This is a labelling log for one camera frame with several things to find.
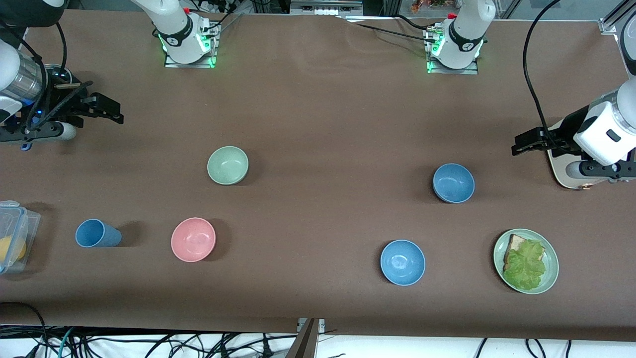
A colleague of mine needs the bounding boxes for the green lettuce leaf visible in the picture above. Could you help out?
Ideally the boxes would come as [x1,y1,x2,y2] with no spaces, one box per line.
[503,240,547,291]

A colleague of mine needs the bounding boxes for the black pot blue handle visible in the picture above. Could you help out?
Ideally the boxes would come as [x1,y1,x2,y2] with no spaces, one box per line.
[20,64,87,151]

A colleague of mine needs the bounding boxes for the teal floor cable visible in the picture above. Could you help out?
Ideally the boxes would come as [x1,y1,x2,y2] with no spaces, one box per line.
[56,326,76,358]

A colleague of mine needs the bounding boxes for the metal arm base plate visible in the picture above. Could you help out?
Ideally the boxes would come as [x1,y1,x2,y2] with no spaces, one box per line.
[163,21,219,69]
[425,26,479,76]

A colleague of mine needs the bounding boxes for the yellow fruit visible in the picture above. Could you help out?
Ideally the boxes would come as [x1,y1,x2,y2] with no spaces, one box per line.
[0,236,26,264]

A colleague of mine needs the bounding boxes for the black floor cable loop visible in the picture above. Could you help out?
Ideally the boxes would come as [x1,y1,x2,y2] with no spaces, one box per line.
[0,302,49,358]

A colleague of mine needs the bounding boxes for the black base cable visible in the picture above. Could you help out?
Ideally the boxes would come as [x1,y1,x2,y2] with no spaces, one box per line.
[343,16,438,44]
[395,14,440,33]

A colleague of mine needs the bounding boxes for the blue ribbed cup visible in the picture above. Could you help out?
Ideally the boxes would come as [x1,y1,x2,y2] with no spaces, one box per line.
[75,219,123,248]

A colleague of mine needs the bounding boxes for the aluminium frame profile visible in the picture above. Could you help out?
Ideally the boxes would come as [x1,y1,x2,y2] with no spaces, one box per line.
[598,0,636,35]

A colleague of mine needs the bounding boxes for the pale green plate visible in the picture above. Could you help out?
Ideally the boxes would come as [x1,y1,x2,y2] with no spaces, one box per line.
[493,229,559,295]

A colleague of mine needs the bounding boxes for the white power strip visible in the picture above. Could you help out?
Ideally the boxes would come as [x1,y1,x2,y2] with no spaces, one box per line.
[191,0,237,14]

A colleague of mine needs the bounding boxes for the pale green bowl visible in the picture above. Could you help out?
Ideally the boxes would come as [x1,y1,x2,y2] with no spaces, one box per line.
[207,146,249,186]

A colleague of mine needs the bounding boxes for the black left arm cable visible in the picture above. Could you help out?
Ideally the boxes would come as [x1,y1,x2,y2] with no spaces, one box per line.
[522,0,567,152]

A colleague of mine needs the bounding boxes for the pink bowl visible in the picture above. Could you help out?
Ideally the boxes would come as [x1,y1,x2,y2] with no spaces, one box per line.
[171,217,217,263]

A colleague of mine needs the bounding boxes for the metal table bracket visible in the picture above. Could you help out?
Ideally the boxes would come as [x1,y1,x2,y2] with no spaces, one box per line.
[297,318,326,358]

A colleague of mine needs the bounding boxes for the blue bowl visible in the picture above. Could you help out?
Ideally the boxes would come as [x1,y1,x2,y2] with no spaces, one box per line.
[432,163,475,204]
[380,240,426,286]

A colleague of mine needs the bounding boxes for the clear plastic food container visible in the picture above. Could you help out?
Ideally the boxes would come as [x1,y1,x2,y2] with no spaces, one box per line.
[0,200,42,275]

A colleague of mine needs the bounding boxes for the toasted bread slice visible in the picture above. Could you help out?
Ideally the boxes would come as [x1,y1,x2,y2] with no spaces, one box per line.
[503,234,546,271]

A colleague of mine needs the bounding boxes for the dark metal pole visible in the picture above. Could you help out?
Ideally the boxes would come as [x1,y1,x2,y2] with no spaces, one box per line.
[285,318,319,358]

